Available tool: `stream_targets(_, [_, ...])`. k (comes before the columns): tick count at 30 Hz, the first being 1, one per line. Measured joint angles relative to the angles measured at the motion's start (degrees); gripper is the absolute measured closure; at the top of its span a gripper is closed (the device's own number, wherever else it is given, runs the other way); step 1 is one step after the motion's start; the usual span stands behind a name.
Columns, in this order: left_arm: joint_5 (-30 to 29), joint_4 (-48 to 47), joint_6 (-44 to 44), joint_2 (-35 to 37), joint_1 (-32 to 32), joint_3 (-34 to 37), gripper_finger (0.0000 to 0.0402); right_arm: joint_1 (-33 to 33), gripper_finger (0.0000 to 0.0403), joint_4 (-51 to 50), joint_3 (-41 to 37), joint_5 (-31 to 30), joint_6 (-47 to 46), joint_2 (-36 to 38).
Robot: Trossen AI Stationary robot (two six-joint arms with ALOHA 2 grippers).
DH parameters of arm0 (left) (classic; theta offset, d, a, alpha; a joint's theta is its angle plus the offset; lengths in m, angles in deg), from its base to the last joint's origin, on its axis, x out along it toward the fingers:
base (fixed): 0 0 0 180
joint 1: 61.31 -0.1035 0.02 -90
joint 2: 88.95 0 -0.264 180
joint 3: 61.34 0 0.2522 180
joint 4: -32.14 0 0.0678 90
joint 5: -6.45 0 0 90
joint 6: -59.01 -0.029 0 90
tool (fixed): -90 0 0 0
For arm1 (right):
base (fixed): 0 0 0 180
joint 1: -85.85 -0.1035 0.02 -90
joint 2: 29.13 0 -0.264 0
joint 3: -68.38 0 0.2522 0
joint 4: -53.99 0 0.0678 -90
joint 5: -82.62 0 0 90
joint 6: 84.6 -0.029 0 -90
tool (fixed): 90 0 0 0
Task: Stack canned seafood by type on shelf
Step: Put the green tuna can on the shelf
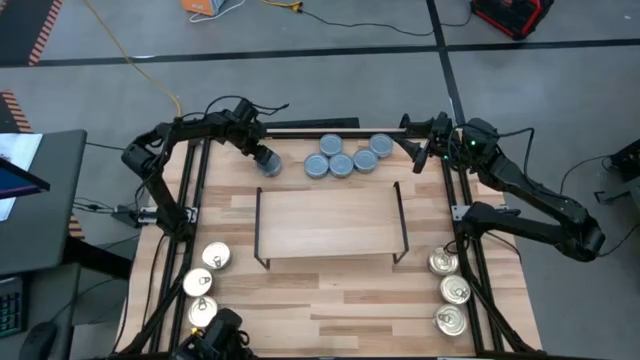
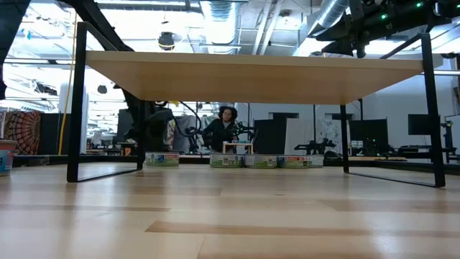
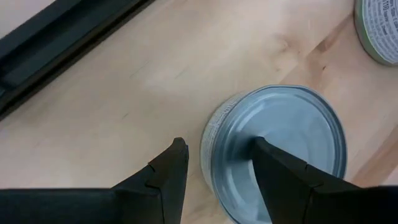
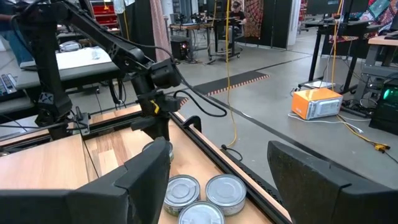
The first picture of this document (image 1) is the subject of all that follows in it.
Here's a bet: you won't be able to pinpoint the black floor equipment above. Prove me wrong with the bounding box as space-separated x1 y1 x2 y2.
594 138 640 206

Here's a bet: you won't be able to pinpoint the black aluminium table frame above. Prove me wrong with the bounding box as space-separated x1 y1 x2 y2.
112 117 544 360

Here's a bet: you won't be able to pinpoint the orange white box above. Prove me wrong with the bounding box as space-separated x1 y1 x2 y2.
180 0 229 16

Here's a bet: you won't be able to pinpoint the black floor cable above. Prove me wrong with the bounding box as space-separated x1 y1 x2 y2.
298 7 474 39

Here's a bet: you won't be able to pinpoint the black mat orange striped edge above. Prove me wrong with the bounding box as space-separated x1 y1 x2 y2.
0 89 32 134
0 0 65 67

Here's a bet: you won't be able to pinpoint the black computer mouse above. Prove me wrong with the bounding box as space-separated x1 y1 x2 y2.
18 321 59 360

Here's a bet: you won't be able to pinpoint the red black equipment case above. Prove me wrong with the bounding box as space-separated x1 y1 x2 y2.
469 0 555 41

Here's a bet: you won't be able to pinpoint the black keyboard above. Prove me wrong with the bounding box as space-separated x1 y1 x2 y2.
0 274 26 339

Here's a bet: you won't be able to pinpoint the grey desk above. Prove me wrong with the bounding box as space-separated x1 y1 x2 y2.
0 128 89 276

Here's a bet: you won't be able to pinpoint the yellow plug cable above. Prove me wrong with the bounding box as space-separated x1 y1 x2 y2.
258 0 304 13

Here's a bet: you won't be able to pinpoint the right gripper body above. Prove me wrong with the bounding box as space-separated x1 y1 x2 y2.
422 112 456 164

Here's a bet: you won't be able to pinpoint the dark monitor screen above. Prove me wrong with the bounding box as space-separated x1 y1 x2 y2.
0 157 51 201

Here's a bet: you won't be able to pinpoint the blue label tuna can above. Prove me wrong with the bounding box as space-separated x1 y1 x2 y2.
427 246 460 277
439 274 472 306
432 303 469 337
187 295 219 329
182 267 214 298
201 241 232 271

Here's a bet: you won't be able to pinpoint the white paper sheet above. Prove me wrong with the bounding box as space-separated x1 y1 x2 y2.
0 132 44 221

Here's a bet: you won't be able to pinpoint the black camera unit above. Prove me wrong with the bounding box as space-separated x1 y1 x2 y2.
174 307 251 360

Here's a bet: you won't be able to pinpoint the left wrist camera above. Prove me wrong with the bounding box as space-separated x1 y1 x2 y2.
233 98 262 121

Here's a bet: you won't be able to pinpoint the green label tuna can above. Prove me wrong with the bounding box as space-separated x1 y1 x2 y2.
328 152 355 179
352 148 379 175
368 132 395 159
319 133 345 158
256 152 283 178
303 152 330 180

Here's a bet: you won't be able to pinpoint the wooden shelf black metal legs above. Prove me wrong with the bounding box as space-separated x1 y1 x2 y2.
253 181 410 271

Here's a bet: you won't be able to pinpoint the yellow hanging cable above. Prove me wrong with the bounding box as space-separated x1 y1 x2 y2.
83 0 184 117

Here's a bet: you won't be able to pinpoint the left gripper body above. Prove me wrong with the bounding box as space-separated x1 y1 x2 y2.
227 115 269 154

